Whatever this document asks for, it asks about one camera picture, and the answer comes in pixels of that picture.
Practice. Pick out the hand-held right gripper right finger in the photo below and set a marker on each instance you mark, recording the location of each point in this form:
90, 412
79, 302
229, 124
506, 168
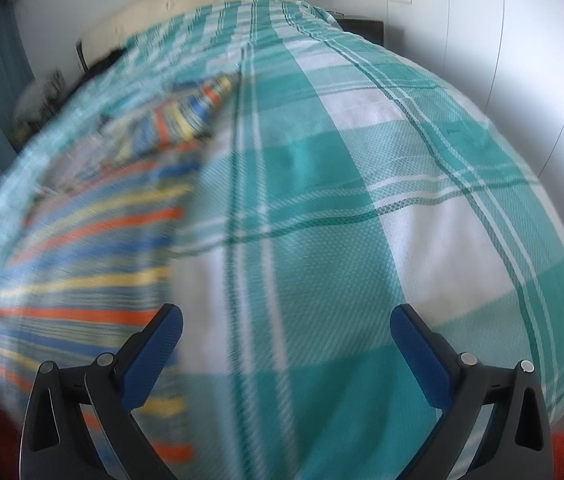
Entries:
419, 360

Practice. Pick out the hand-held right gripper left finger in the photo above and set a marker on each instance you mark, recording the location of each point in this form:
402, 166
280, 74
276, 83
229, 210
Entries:
154, 360

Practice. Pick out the striped knit sweater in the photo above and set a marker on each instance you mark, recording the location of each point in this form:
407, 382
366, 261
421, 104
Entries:
87, 260

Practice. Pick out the bed with teal checked blanket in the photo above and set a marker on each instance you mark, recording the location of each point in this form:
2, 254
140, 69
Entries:
312, 210

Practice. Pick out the white wardrobe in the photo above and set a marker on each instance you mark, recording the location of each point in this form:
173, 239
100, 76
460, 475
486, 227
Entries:
486, 35

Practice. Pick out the dark nightstand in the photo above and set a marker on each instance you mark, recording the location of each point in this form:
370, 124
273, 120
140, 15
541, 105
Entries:
361, 30

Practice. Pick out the cream padded headboard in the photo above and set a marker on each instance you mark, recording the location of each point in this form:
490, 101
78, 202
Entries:
187, 5

